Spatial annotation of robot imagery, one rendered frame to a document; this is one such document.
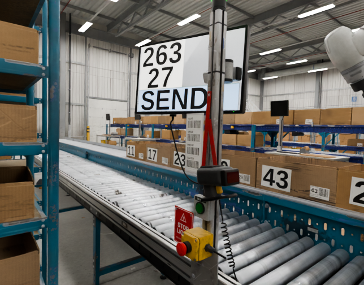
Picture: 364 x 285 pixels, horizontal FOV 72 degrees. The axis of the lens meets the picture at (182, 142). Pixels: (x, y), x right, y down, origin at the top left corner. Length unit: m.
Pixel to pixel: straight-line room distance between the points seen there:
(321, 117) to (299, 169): 4.89
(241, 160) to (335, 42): 0.72
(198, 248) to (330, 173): 0.69
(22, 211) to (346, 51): 1.18
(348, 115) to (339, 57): 4.85
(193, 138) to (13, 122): 0.51
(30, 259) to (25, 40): 0.58
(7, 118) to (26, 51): 0.18
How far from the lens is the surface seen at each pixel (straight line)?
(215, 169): 0.68
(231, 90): 0.89
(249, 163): 1.43
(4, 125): 0.77
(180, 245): 0.78
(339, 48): 1.15
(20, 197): 0.78
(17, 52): 0.79
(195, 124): 0.82
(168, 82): 1.03
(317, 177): 1.25
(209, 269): 0.87
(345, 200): 1.23
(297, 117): 6.38
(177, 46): 1.05
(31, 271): 0.88
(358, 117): 5.91
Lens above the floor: 1.19
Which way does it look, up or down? 3 degrees down
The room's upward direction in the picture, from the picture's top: 2 degrees clockwise
